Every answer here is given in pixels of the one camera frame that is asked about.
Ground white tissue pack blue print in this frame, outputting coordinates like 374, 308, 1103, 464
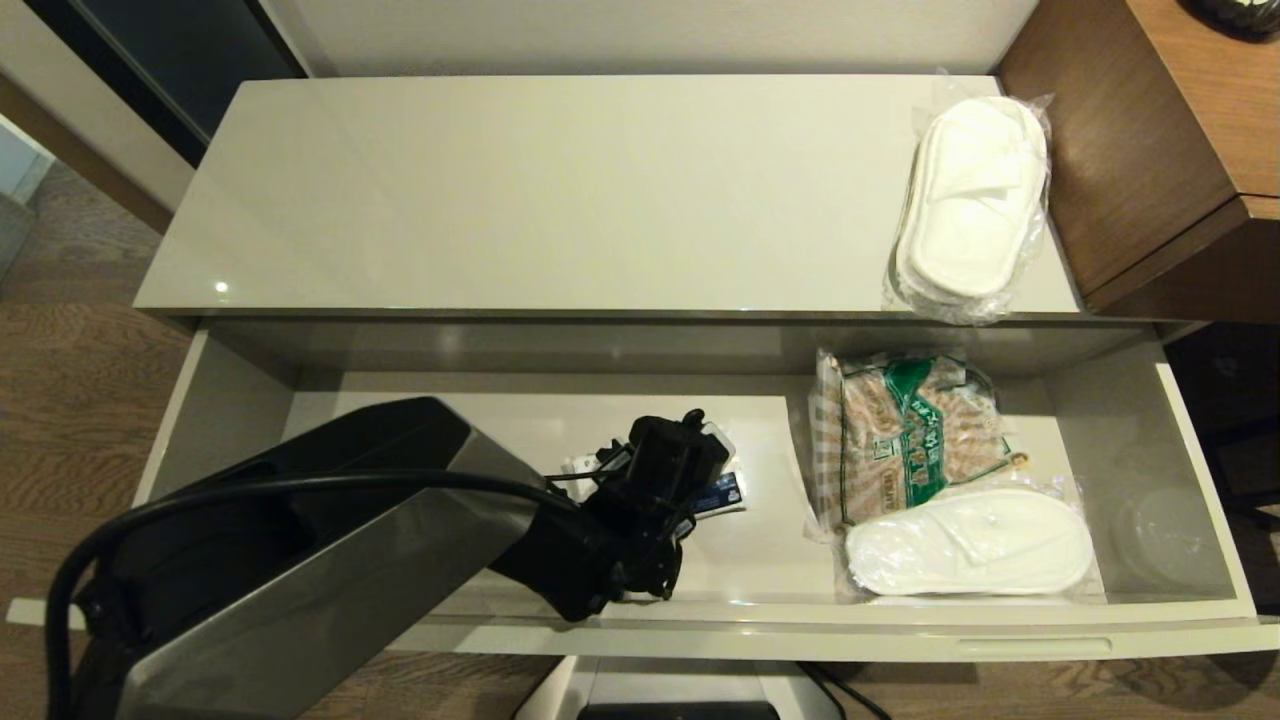
560, 420, 749, 521

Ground white slippers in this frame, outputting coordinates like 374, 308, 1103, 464
882, 68, 1056, 327
843, 485, 1101, 601

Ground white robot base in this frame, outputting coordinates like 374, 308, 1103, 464
515, 655, 841, 720

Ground open grey drawer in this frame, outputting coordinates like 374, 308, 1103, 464
8, 318, 1280, 663

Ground green brown snack bag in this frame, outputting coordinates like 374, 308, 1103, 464
808, 347, 1031, 536

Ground white slippers in flat bag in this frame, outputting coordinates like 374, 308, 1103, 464
843, 485, 1101, 601

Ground glossy grey cabinet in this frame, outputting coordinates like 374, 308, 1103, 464
133, 75, 1204, 343

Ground brown wooden desk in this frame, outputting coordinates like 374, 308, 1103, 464
995, 0, 1280, 323

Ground dark glass door panel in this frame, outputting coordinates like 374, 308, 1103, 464
25, 0, 309, 169

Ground brown wooden baseboard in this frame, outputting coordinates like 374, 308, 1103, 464
0, 70, 179, 237

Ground black round object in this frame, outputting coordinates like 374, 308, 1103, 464
1185, 0, 1280, 43

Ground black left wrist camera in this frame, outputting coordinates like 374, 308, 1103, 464
625, 408, 733, 506

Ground black floor cable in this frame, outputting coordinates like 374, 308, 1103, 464
795, 658, 891, 720

